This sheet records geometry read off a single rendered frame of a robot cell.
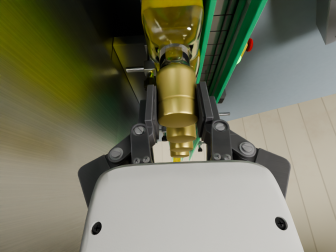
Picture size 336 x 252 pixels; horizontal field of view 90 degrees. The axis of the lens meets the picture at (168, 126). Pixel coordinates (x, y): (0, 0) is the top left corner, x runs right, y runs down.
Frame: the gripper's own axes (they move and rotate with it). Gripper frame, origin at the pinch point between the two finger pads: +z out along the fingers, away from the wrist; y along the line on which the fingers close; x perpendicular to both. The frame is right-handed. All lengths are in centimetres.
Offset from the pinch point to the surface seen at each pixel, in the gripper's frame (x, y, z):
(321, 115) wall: -146, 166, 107
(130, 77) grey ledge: -23.0, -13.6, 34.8
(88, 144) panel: -8.0, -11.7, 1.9
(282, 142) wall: -177, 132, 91
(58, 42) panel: 2.5, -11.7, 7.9
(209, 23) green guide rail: -2.0, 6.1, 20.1
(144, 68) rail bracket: -11.7, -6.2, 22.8
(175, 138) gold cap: -5.0, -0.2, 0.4
